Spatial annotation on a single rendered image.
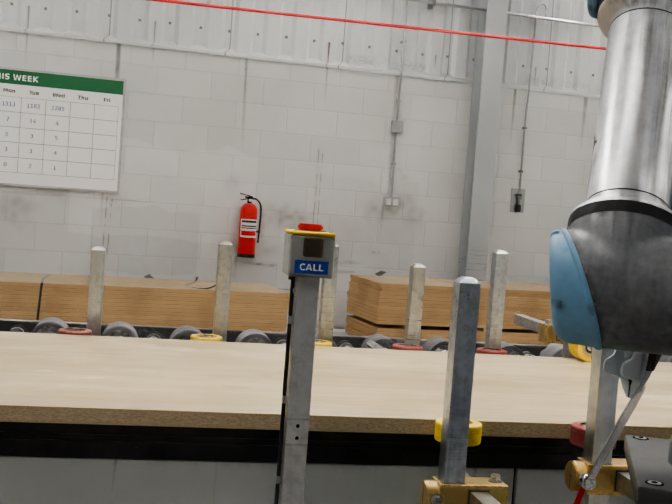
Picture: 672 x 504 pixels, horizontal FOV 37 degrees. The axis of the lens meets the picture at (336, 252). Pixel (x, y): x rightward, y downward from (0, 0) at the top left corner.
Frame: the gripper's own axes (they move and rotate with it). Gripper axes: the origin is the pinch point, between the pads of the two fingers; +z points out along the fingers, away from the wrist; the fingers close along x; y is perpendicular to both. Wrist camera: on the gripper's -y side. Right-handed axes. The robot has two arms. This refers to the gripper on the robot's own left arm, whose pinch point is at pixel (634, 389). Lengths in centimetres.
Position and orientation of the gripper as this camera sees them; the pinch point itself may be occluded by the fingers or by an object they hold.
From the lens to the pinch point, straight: 168.9
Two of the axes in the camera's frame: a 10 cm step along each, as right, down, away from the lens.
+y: -8.5, -0.7, -5.2
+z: -1.0, 9.9, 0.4
